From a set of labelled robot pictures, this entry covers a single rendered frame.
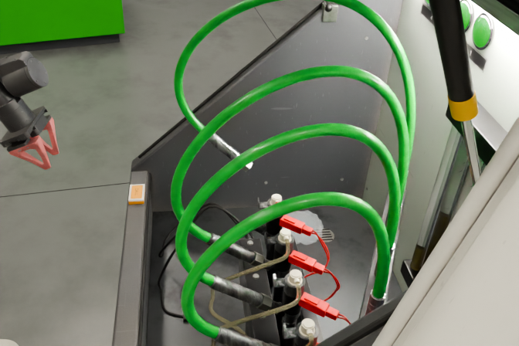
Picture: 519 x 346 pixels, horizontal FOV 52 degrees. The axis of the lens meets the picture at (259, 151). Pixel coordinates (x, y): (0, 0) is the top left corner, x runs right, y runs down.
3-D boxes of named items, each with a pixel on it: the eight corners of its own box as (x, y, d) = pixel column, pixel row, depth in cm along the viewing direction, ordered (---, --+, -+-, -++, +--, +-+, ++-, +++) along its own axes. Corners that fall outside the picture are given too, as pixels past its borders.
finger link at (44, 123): (72, 143, 113) (46, 107, 108) (62, 163, 107) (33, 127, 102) (46, 153, 114) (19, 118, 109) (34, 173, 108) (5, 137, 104)
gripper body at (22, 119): (50, 112, 109) (28, 82, 105) (32, 140, 100) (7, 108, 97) (24, 122, 110) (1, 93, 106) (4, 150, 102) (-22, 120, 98)
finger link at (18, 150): (69, 149, 111) (42, 113, 106) (58, 170, 105) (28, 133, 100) (42, 159, 112) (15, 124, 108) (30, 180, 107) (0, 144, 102)
